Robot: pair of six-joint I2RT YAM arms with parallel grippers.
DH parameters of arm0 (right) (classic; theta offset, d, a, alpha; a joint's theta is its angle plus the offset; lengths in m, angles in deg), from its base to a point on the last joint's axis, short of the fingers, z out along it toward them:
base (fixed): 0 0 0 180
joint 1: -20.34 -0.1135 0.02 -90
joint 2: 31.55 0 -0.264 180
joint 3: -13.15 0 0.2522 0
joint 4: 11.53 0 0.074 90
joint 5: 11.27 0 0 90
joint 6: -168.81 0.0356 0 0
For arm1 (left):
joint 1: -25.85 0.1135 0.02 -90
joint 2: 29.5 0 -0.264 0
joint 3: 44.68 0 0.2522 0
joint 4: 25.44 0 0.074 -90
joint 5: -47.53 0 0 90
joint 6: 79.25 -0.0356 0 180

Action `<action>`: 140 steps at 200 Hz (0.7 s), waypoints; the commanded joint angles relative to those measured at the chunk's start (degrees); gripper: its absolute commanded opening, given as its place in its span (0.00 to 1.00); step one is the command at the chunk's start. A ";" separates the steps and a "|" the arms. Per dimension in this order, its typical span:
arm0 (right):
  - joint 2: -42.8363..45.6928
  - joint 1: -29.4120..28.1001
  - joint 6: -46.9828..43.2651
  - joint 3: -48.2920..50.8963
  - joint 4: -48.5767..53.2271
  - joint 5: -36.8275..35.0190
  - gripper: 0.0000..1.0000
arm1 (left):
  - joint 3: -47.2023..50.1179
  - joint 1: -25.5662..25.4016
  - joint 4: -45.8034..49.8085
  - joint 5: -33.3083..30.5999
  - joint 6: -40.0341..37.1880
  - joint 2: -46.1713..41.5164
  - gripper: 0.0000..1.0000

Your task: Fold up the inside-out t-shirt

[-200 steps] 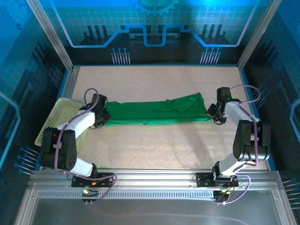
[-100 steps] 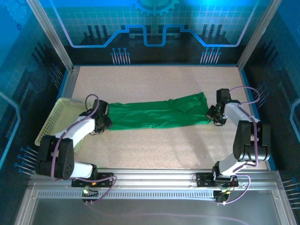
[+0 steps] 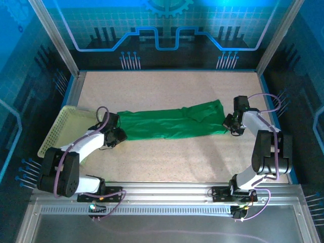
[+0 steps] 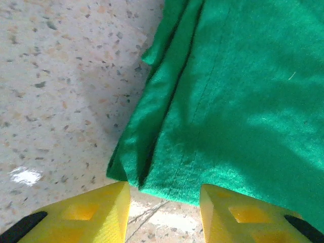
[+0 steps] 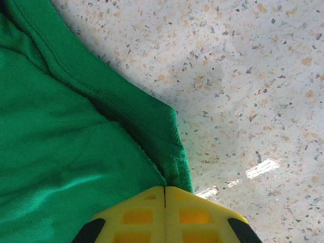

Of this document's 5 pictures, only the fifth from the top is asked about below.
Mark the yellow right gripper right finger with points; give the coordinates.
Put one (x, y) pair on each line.
(217, 215)

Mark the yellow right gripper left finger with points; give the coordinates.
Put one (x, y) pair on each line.
(136, 205)

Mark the green t-shirt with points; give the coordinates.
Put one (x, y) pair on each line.
(63, 126)

